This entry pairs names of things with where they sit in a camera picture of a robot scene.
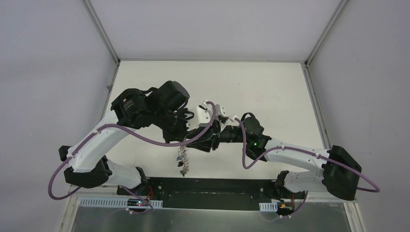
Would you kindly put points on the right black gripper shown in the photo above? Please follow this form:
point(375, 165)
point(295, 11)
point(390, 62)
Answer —
point(212, 140)

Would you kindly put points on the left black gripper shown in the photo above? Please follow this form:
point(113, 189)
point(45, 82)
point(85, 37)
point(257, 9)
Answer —
point(188, 135)

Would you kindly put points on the round metal keyring disc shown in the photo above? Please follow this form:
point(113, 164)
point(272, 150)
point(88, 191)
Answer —
point(183, 161)

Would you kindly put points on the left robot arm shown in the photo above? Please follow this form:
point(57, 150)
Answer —
point(133, 109)

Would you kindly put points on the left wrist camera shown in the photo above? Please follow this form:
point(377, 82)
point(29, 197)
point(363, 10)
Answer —
point(202, 115)

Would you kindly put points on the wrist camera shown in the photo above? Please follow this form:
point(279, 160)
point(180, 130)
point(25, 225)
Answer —
point(202, 115)
point(224, 115)

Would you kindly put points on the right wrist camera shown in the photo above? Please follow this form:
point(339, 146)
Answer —
point(224, 115)

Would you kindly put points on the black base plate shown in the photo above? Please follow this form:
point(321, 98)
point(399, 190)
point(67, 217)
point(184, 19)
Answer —
point(214, 194)

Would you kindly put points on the right white cable duct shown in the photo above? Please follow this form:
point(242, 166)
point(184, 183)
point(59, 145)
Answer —
point(268, 207)

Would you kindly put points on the white cable duct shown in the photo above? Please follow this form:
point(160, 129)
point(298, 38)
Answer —
point(106, 202)
point(268, 207)

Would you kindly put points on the left white cable duct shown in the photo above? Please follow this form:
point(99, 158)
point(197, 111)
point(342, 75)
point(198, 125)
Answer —
point(106, 202)

